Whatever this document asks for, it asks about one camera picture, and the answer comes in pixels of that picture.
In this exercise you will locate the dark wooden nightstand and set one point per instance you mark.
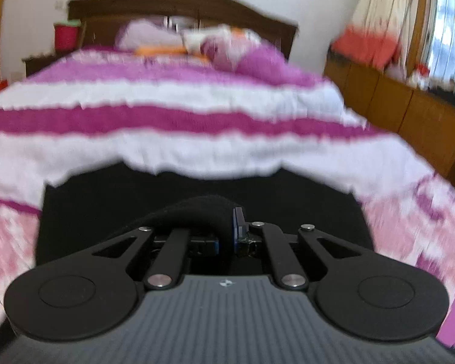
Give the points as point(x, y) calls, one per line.
point(38, 63)

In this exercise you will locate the purple floral pillow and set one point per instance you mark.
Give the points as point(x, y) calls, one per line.
point(261, 64)

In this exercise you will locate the red plastic bucket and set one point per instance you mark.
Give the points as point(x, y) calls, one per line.
point(66, 36)

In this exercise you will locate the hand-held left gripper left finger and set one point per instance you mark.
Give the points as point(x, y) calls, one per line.
point(173, 252)

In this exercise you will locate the black knit garment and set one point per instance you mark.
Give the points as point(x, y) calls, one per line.
point(98, 204)

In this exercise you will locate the purple floral bedspread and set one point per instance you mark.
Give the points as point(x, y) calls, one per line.
point(197, 98)

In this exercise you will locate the window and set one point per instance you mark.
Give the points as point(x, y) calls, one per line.
point(449, 22)

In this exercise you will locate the pile of clothes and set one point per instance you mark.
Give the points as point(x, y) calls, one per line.
point(436, 83)

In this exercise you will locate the white plush duck toy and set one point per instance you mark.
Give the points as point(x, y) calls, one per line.
point(208, 40)

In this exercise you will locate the long wooden cabinet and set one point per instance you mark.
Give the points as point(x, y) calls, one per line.
point(402, 106)

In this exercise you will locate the cream patterned curtain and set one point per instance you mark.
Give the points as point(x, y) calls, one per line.
point(386, 3)

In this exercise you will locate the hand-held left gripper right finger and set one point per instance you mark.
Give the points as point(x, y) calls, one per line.
point(239, 231)

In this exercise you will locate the dark wooden headboard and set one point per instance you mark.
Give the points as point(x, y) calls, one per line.
point(182, 5)

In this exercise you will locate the lilac pillow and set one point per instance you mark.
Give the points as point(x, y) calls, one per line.
point(148, 36)

